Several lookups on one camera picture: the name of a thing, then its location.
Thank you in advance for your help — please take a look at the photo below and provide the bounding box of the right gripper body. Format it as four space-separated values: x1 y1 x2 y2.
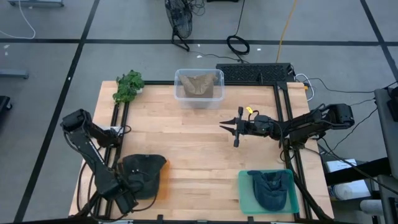
234 106 280 148

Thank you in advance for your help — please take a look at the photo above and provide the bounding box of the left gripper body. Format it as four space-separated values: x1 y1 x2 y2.
107 179 140 215

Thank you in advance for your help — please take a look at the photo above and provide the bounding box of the black cap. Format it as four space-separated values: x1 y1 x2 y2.
119 154 167 187
126 169 161 200

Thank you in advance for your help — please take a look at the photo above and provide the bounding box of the clear plastic bin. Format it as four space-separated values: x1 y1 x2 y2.
174 68 225 109

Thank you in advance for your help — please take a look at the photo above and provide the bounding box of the black perforated computer case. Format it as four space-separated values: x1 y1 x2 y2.
216 63 295 84

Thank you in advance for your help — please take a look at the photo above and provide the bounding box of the green plastic tray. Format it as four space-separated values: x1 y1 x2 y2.
238 169 300 215

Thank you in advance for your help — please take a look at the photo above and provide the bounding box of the white box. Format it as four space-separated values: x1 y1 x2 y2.
325 159 358 174

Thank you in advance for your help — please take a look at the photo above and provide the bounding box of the green artificial plant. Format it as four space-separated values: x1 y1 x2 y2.
112 70 146 105

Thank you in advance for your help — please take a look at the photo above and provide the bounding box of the white roll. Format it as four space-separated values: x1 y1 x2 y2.
332 180 373 200

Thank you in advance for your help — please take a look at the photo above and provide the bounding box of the black floor fan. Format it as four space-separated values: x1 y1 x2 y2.
164 0 193 52

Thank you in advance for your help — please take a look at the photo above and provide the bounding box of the grey desk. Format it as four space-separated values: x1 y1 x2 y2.
374 88 398 181

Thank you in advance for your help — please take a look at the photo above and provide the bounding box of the black floor object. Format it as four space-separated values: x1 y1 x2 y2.
0 95 12 114

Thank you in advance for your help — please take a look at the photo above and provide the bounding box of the grey metal base foot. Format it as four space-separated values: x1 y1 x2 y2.
7 0 65 7
0 70 29 79

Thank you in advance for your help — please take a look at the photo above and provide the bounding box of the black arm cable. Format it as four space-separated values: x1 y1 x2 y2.
76 161 94 213

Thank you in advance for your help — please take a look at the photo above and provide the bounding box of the white looped cable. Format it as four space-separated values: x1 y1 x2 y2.
295 73 315 102

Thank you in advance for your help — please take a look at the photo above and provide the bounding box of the coiled black cable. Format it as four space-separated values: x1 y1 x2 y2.
226 35 251 56

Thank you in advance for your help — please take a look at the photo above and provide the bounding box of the black floor cable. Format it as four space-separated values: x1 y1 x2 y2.
234 0 246 37
307 77 398 94
349 98 376 108

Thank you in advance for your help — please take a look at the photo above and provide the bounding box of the yellow floor cable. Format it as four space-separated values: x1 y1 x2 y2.
275 0 299 63

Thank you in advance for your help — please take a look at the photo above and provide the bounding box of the white floor cable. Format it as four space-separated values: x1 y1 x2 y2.
0 0 37 40

